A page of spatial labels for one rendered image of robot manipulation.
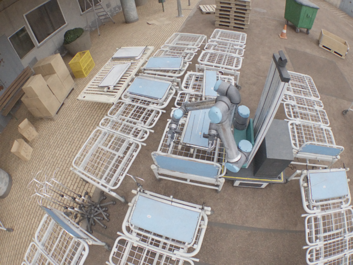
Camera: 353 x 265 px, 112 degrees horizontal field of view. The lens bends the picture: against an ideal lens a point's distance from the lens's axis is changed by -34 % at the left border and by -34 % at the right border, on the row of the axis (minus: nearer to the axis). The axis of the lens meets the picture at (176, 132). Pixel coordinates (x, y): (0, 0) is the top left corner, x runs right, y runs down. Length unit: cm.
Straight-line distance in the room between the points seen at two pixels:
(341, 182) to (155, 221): 245
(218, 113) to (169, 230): 127
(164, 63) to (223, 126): 248
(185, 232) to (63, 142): 299
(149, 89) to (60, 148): 217
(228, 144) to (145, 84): 205
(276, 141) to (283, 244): 144
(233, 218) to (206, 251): 58
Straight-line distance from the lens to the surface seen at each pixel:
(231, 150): 160
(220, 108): 135
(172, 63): 361
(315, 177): 252
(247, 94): 382
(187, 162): 184
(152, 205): 199
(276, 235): 272
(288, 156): 210
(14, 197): 443
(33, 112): 496
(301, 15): 805
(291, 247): 283
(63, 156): 372
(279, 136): 219
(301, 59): 606
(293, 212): 288
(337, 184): 275
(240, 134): 221
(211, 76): 327
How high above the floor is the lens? 248
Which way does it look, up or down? 54 degrees down
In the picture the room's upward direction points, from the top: 9 degrees counter-clockwise
